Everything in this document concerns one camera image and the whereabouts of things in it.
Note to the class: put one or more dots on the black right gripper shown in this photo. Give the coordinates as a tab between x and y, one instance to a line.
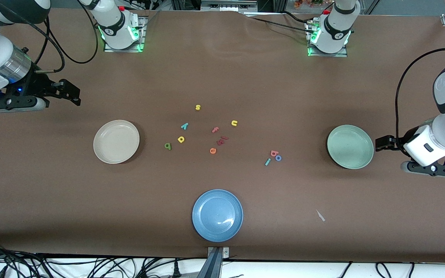
38	85

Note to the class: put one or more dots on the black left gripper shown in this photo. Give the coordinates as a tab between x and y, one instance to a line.
394	143

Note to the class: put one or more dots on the green letter g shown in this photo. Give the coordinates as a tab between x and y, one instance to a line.
167	146

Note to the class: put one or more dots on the pink letter b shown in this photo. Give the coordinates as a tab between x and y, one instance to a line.
274	153

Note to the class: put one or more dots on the teal letter y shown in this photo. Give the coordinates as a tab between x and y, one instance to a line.
184	125

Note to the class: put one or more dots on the yellow letter d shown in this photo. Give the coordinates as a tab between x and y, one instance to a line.
181	139

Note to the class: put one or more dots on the pale green plate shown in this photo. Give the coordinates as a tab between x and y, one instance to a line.
350	146

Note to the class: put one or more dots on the beige brown plate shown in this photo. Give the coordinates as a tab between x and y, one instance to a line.
116	141

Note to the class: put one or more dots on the white paper scrap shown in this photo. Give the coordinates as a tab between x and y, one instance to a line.
320	215

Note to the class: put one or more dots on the pink letter f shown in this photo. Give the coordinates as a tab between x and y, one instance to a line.
215	129

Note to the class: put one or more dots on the brown table cover sheet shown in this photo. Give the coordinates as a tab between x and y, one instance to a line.
222	77

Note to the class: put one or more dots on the orange letter e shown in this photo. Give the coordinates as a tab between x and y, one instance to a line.
213	150

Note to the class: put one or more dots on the dark red letter k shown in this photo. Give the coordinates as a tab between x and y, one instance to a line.
220	142

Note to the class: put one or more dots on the orange artificial flowers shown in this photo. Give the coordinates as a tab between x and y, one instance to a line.
307	3

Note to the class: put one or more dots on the grey metal box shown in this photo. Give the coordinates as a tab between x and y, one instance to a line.
228	4

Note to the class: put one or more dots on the blue plate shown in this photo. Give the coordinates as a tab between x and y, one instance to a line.
217	215

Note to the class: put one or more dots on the black power plug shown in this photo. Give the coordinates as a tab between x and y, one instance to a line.
176	270

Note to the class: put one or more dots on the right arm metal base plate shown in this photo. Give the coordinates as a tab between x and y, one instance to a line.
142	38

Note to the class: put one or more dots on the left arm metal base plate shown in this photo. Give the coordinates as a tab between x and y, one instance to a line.
328	55

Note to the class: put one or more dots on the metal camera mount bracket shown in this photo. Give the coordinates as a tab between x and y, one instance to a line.
216	262

